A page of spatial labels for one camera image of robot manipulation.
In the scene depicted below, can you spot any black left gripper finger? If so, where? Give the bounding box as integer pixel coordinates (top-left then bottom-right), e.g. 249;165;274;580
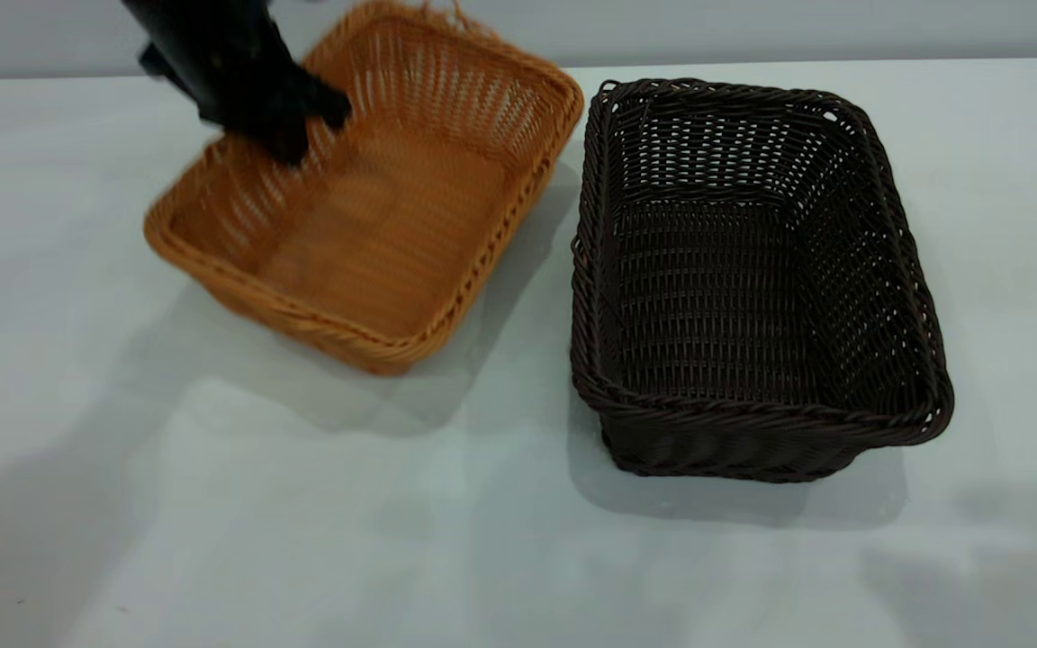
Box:
302;76;354;128
262;117;311;167

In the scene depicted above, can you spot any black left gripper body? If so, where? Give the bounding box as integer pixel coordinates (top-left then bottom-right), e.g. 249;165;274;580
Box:
122;0;309;138

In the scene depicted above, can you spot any orange-brown wicker basket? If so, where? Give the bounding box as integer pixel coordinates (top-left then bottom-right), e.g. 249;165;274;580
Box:
143;0;585;376

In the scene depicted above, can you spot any dark brown wicker basket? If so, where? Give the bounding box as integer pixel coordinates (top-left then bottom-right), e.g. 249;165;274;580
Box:
570;78;955;485

